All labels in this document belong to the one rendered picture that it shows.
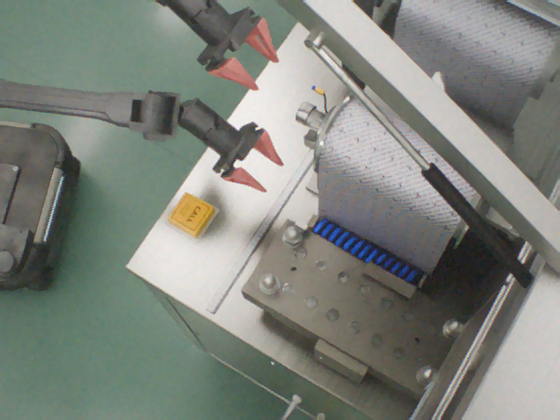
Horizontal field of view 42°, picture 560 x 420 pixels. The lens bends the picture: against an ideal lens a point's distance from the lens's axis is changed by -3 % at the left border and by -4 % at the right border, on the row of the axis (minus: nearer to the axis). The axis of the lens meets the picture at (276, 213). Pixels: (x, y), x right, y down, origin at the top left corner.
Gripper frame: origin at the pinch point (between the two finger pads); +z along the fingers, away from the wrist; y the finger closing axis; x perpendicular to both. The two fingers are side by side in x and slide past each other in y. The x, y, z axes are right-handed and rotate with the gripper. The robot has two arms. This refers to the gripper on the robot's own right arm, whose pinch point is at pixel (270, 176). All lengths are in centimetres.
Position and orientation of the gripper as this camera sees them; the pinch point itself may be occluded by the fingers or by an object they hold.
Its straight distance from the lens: 138.5
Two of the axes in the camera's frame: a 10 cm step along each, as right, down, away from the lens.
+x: 4.1, -0.5, -9.1
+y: -5.2, 8.1, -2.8
